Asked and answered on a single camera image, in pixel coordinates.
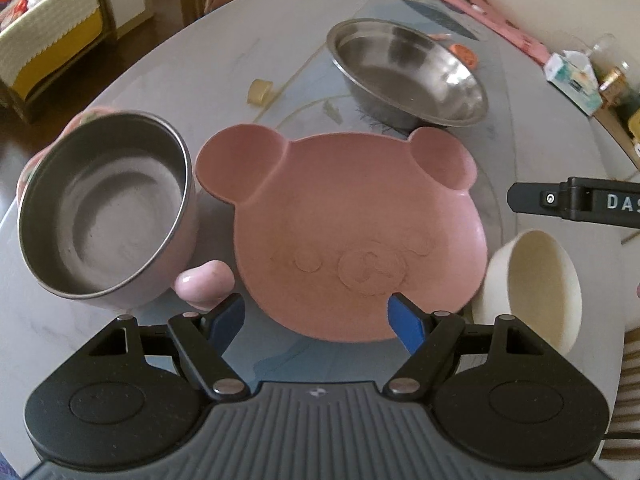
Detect pink mug with steel liner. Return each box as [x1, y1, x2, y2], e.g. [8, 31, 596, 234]
[14, 105, 237, 311]

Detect pink bear-shaped plate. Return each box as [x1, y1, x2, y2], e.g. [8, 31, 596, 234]
[195, 124, 488, 342]

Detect large stainless steel bowl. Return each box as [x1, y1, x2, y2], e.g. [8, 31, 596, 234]
[326, 18, 488, 132]

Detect glass jar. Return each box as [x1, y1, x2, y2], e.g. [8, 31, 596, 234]
[589, 34, 630, 108]

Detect wooden chair right side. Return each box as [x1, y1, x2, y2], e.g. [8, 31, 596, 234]
[600, 327, 640, 460]

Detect tissue box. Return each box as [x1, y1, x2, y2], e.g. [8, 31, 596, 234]
[544, 50, 603, 117]

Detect orange tape measure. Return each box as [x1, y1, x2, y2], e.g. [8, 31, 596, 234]
[448, 44, 478, 70]

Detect pink pen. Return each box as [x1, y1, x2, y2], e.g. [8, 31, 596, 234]
[427, 34, 451, 41]

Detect pink paper sheet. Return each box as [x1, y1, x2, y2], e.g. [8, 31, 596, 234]
[442, 0, 551, 66]

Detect small beige tape roll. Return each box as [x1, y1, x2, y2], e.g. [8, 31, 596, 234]
[246, 78, 273, 106]

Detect sofa with white cover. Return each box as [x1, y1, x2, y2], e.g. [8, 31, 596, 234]
[1, 0, 115, 122]

